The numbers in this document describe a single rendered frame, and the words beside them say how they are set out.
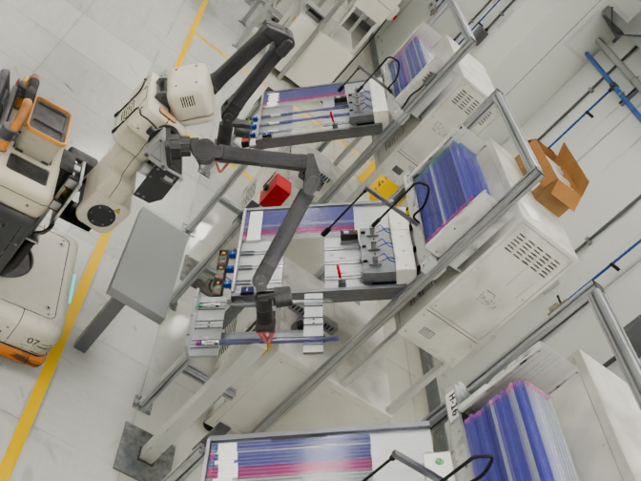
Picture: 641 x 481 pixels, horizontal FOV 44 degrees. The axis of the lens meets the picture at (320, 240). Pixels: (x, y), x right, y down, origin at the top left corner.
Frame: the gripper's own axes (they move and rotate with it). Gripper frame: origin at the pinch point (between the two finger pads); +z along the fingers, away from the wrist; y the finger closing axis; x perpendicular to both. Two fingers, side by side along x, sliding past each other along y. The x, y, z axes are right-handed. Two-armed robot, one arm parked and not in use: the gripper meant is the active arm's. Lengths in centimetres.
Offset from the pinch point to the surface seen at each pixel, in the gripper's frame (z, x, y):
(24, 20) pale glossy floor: -29, 173, 293
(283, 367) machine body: 49, -1, 39
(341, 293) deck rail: 10.1, -26.9, 38.9
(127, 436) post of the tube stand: 63, 65, 15
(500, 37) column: 31, -158, 389
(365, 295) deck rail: 12, -36, 39
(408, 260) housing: 1, -54, 48
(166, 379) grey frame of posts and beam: 49, 50, 34
